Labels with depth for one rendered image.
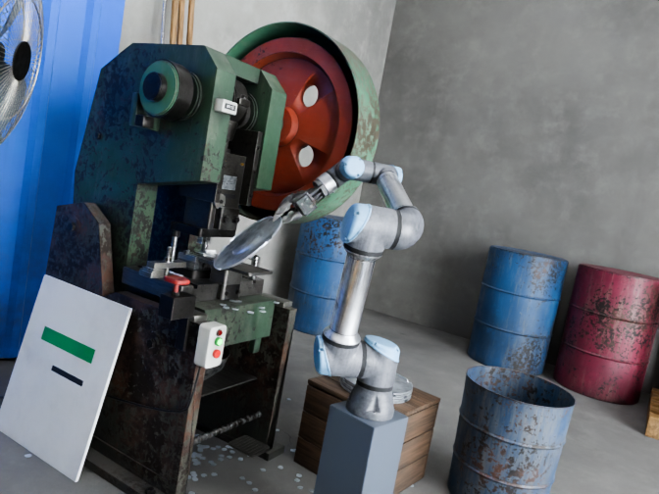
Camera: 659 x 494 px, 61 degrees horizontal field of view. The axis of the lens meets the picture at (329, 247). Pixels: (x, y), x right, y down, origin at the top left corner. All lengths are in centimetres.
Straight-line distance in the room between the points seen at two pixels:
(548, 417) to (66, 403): 172
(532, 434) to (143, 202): 165
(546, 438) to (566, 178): 300
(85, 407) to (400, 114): 409
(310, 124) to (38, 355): 137
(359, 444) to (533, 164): 362
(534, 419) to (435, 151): 342
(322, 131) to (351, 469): 128
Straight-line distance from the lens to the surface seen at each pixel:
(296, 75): 244
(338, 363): 168
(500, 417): 223
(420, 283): 525
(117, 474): 217
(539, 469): 234
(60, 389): 226
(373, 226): 153
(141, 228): 218
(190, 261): 210
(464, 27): 545
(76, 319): 224
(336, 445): 183
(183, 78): 190
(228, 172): 208
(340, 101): 225
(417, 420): 228
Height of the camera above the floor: 113
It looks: 6 degrees down
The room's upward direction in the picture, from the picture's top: 10 degrees clockwise
